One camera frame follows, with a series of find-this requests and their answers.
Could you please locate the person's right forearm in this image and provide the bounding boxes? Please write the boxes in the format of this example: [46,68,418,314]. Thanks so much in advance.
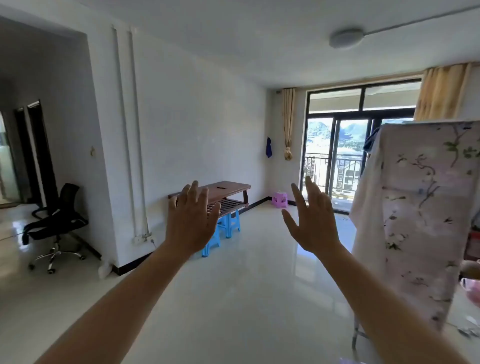
[311,242,470,364]

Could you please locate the blue hanging garment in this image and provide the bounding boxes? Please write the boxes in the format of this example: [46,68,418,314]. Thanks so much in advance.
[362,127,382,153]

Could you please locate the round white ceiling lamp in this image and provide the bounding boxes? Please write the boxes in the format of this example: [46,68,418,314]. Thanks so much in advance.
[329,29,365,50]

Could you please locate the tied beige curtain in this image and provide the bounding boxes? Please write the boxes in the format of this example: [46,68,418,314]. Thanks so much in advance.
[281,88,296,161]

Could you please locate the loose beige curtain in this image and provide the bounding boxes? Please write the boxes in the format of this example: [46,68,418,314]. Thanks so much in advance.
[413,62,472,122]

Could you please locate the person's left hand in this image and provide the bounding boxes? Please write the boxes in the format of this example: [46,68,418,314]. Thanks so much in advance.
[164,180,222,260]

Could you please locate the dark door frame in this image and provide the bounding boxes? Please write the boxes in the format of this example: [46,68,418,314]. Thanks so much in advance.
[14,100,59,209]

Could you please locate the white wall cable conduit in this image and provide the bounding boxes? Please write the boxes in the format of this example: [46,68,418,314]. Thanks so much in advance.
[127,28,152,238]
[111,25,144,236]

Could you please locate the blue plastic stool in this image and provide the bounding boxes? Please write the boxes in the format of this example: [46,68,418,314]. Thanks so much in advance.
[201,224,221,258]
[217,209,242,239]

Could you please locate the pink plastic container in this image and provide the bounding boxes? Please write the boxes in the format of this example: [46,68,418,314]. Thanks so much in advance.
[460,277,480,308]

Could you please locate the black framed glass door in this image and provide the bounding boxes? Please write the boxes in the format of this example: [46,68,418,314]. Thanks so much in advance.
[299,77,423,215]

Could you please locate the person's left forearm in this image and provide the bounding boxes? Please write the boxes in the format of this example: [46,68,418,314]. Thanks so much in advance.
[35,241,196,364]

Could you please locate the floral pink cloth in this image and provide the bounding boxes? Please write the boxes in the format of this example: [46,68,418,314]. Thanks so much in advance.
[349,120,480,333]

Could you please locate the brown wooden table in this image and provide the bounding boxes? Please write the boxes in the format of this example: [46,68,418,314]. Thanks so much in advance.
[167,181,252,218]

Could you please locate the metal rack leg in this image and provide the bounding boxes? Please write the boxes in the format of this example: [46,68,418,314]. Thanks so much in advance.
[351,316,370,352]

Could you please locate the black office chair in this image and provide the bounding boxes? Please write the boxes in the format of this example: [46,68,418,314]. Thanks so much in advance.
[21,182,89,275]

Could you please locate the person's right hand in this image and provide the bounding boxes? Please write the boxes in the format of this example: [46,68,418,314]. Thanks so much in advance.
[281,175,343,260]

